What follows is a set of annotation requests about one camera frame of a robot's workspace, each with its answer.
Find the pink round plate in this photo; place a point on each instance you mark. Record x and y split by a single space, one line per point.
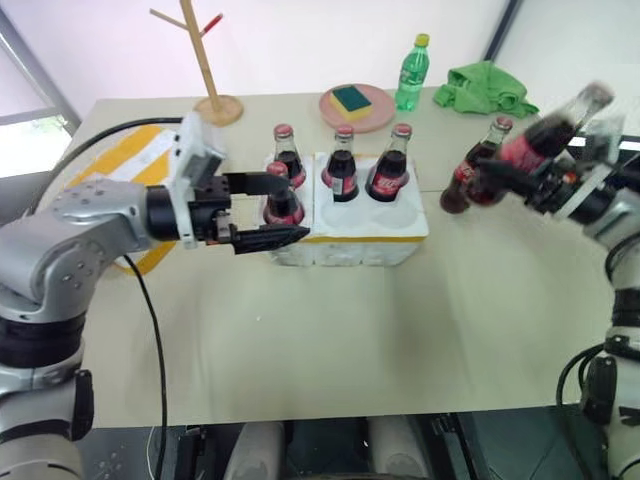
362 122

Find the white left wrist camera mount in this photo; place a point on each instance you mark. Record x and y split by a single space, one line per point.
192 150

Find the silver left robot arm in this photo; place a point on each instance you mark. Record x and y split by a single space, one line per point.
55 240

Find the grey rounded robot thigh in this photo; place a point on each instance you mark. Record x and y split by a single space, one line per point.
255 452
400 447

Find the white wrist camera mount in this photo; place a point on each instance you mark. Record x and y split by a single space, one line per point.
192 150
607 142

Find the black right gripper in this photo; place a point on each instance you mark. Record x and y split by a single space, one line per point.
550 187

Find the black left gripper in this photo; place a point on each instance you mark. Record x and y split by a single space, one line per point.
210 205

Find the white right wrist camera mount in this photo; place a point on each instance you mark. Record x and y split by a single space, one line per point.
607 142

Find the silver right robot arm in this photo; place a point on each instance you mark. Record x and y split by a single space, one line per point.
622 320

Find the red peg tip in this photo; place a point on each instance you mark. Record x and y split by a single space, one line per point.
212 23

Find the green cloth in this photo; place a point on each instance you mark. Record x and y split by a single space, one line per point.
480 90

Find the grey window frame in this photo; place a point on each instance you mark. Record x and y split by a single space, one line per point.
37 70

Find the white foam crate yellow tape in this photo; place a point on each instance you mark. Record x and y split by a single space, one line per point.
370 225

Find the green plastic bottle yellow cap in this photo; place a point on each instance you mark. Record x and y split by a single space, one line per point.
412 75

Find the wooden branch stand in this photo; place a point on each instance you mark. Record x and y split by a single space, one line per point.
220 107

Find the green and yellow sponge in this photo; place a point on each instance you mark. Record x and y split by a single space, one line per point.
351 99

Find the dark wall post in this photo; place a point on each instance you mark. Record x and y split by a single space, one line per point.
500 27

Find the glass cola bottle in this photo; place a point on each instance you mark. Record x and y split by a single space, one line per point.
289 157
467 175
342 172
390 175
542 135
282 207

